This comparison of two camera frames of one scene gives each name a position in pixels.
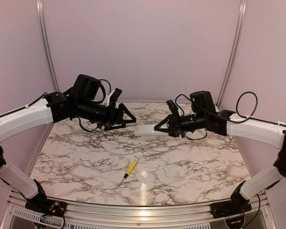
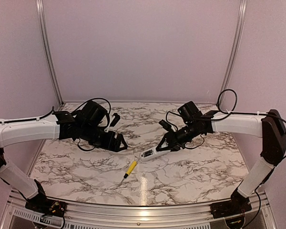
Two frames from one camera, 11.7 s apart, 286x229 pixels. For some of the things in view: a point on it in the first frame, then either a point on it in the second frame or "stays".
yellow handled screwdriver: (131, 168) stays
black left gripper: (117, 118) → (109, 145)
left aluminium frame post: (45, 35) stays
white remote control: (148, 130) → (153, 153)
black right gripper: (174, 124) → (170, 138)
